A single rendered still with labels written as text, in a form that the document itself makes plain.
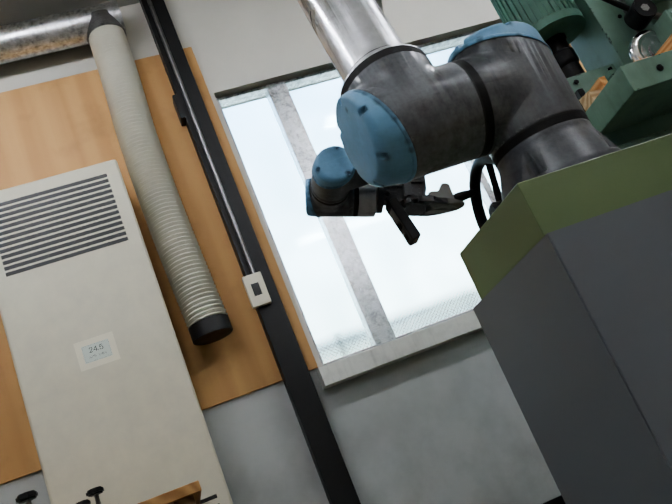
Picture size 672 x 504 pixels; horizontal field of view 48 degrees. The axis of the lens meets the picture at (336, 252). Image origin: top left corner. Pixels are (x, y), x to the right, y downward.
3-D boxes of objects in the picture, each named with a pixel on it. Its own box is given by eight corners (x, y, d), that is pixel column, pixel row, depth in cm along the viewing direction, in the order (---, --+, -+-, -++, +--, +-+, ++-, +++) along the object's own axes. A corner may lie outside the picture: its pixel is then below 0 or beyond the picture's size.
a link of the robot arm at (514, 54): (604, 98, 108) (548, 1, 113) (498, 132, 105) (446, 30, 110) (563, 148, 122) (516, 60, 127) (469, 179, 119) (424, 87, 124)
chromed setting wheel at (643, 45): (642, 84, 177) (617, 42, 180) (686, 70, 179) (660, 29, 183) (648, 77, 174) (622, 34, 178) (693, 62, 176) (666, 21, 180)
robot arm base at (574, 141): (652, 146, 103) (618, 86, 106) (528, 192, 101) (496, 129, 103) (603, 199, 121) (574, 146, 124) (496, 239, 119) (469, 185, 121)
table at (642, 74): (499, 229, 198) (489, 209, 200) (598, 193, 204) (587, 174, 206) (592, 104, 142) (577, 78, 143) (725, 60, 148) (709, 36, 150)
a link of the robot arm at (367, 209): (359, 207, 173) (355, 224, 182) (381, 207, 174) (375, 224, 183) (358, 172, 177) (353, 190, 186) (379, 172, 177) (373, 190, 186)
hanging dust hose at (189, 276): (189, 352, 284) (86, 53, 326) (233, 336, 288) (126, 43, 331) (187, 340, 268) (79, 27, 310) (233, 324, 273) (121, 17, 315)
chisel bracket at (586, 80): (570, 121, 188) (554, 93, 191) (618, 105, 191) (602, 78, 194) (582, 105, 182) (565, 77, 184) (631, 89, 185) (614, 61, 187)
